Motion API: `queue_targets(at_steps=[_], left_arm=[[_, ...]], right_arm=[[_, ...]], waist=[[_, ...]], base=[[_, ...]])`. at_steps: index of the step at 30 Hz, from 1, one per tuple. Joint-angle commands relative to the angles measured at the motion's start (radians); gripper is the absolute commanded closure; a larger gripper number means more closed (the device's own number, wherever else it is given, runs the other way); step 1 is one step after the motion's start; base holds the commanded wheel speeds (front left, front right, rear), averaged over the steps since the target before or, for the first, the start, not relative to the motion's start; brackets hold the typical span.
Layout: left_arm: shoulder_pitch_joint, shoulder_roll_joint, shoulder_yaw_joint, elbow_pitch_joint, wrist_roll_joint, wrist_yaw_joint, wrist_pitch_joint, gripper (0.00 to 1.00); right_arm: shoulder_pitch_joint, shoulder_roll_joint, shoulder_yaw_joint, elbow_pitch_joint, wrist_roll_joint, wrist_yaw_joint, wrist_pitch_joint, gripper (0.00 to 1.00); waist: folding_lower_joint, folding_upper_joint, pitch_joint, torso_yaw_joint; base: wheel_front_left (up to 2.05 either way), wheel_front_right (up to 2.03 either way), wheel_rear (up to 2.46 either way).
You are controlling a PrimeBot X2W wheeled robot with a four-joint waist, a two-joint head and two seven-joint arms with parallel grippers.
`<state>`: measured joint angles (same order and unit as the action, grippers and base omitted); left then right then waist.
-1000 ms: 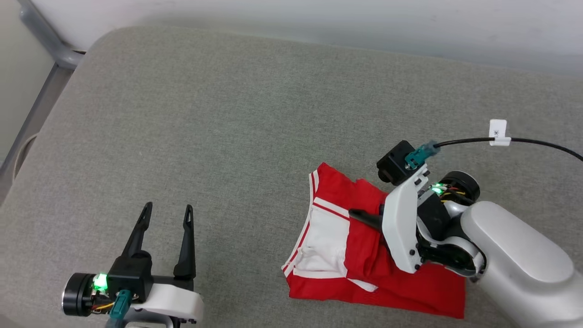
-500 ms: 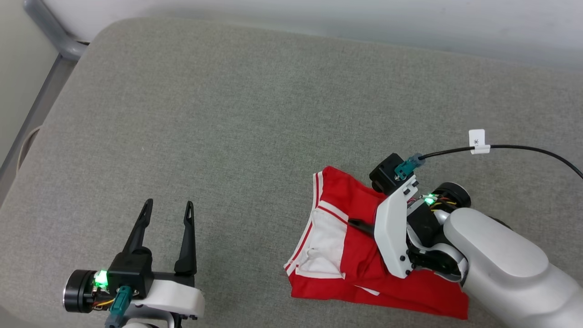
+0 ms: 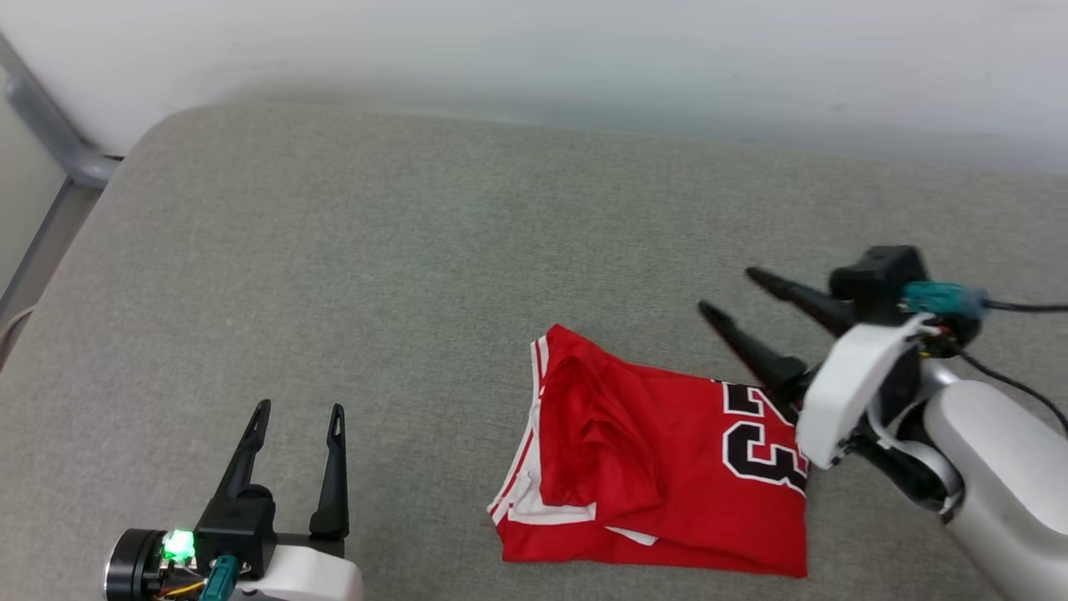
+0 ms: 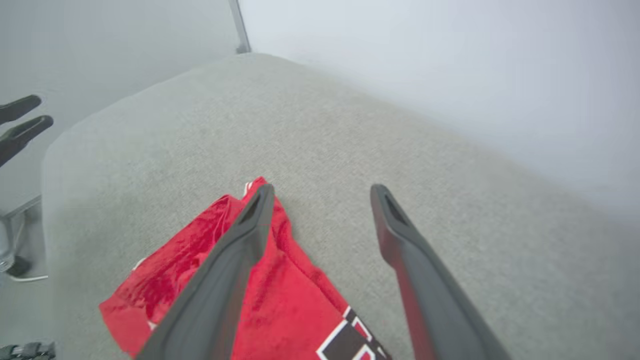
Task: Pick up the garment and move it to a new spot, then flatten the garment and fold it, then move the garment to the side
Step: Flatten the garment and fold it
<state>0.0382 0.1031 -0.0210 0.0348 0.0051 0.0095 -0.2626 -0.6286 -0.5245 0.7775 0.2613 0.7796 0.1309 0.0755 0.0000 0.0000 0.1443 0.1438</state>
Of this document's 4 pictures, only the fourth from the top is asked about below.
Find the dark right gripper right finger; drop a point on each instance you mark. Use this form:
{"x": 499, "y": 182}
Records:
{"x": 435, "y": 310}

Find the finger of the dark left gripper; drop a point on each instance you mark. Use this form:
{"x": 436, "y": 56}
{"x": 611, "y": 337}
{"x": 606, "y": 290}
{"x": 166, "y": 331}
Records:
{"x": 20, "y": 107}
{"x": 10, "y": 150}

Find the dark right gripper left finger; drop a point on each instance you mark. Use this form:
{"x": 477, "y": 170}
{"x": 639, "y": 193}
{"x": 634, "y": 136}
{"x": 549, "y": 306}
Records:
{"x": 210, "y": 310}

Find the red and white jersey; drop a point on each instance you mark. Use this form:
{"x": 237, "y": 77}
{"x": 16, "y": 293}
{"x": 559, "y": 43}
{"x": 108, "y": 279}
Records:
{"x": 295, "y": 310}

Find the grey fabric sofa seat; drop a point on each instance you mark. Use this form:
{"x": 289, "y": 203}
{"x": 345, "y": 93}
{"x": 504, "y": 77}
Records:
{"x": 350, "y": 140}

